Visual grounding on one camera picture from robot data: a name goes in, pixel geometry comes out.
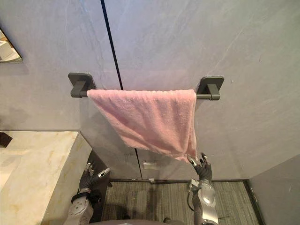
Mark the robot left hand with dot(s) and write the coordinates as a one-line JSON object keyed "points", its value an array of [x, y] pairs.
{"points": [[87, 180]]}

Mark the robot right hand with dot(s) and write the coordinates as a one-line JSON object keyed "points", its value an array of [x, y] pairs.
{"points": [[204, 172]]}

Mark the pink terry towel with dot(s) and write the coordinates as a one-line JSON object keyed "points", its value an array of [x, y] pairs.
{"points": [[145, 117]]}

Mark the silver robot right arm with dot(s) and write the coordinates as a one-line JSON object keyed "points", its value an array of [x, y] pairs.
{"points": [[206, 201]]}

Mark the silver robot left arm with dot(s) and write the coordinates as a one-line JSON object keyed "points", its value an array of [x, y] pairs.
{"points": [[78, 208]]}

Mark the dark grey towel bar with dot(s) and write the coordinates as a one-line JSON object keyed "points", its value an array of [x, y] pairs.
{"points": [[212, 88]]}

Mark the black angular fixture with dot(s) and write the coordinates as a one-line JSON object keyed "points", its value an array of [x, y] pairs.
{"points": [[4, 138]]}

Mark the silver wall plate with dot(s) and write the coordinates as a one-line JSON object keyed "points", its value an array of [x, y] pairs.
{"points": [[150, 165]]}

